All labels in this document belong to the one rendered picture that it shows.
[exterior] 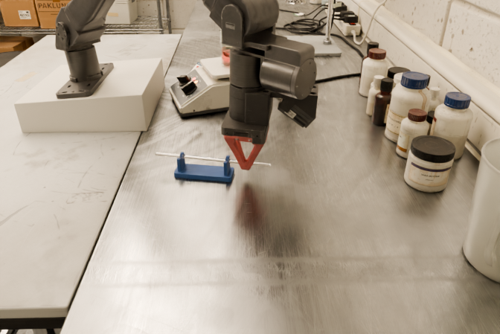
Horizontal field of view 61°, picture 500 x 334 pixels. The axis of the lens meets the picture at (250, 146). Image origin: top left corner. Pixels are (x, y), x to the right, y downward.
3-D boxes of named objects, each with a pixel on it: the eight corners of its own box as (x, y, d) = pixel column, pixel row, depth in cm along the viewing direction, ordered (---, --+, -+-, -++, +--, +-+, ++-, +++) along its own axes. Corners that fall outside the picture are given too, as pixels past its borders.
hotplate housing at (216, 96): (181, 119, 93) (178, 85, 89) (169, 97, 104) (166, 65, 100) (274, 105, 100) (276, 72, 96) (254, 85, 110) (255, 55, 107)
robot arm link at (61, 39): (102, 14, 89) (86, 13, 92) (63, 23, 83) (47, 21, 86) (109, 45, 91) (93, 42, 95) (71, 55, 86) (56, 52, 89)
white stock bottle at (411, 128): (422, 149, 82) (431, 108, 77) (422, 161, 78) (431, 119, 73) (396, 145, 83) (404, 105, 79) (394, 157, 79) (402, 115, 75)
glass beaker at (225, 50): (221, 71, 95) (219, 33, 91) (219, 62, 101) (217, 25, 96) (252, 69, 96) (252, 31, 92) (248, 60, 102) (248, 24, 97)
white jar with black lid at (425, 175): (402, 168, 76) (410, 132, 72) (443, 174, 74) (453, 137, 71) (404, 190, 70) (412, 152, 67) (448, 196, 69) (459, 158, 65)
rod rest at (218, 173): (173, 178, 73) (171, 160, 71) (179, 167, 76) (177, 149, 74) (231, 182, 72) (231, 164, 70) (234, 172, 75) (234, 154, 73)
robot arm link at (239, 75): (280, 89, 65) (283, 44, 62) (258, 100, 61) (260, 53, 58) (245, 78, 69) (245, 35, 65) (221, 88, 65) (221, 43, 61)
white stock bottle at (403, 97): (403, 126, 90) (415, 66, 84) (429, 140, 85) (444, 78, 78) (376, 132, 88) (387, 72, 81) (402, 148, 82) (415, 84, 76)
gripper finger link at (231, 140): (268, 156, 76) (271, 108, 71) (263, 178, 70) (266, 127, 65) (231, 152, 76) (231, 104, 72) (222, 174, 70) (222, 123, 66)
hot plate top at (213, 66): (213, 79, 92) (213, 75, 92) (199, 62, 102) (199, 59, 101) (264, 73, 96) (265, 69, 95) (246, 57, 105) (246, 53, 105)
